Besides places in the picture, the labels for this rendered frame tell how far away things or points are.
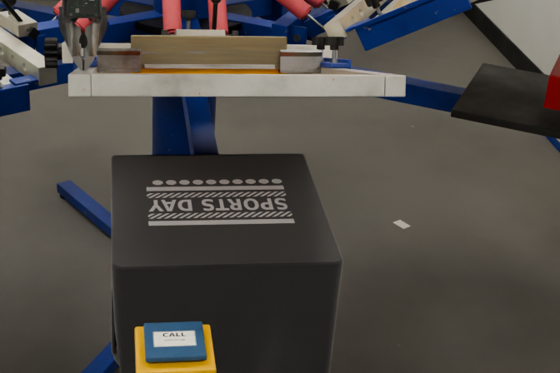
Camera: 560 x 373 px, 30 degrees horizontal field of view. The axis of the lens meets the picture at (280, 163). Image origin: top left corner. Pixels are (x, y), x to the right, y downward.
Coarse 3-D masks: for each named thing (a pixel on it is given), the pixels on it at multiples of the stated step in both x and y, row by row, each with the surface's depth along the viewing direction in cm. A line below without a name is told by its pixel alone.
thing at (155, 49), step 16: (144, 48) 235; (160, 48) 236; (176, 48) 237; (192, 48) 237; (208, 48) 238; (224, 48) 238; (240, 48) 239; (256, 48) 239; (272, 48) 240; (256, 64) 240; (272, 64) 240
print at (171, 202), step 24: (168, 192) 225; (192, 192) 225; (216, 192) 226; (240, 192) 227; (264, 192) 227; (168, 216) 215; (192, 216) 216; (216, 216) 216; (240, 216) 217; (264, 216) 218; (288, 216) 218
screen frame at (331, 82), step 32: (96, 96) 176; (128, 96) 177; (160, 96) 178; (192, 96) 179; (224, 96) 179; (256, 96) 180; (288, 96) 181; (320, 96) 182; (352, 96) 183; (384, 96) 184
